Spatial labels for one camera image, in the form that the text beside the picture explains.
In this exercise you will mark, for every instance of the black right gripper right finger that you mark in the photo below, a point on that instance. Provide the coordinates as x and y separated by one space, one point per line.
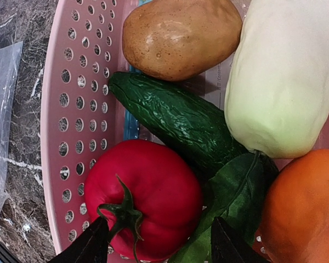
228 247

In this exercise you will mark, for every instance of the brown potato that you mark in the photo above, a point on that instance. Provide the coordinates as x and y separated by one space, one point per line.
176 40

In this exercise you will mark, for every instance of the white radish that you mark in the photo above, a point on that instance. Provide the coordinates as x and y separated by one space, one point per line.
277 95

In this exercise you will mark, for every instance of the green cucumber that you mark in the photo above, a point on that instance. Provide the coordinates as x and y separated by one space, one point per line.
190 125

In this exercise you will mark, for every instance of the zip bag inside basket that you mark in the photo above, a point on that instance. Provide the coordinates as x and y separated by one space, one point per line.
131 127

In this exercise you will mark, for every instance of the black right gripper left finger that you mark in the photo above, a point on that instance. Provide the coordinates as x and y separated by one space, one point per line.
91 246

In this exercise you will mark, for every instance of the orange persimmon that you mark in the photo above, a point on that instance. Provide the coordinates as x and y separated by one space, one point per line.
295 218

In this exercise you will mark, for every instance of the dark green leaf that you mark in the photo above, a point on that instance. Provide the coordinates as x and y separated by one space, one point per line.
236 193

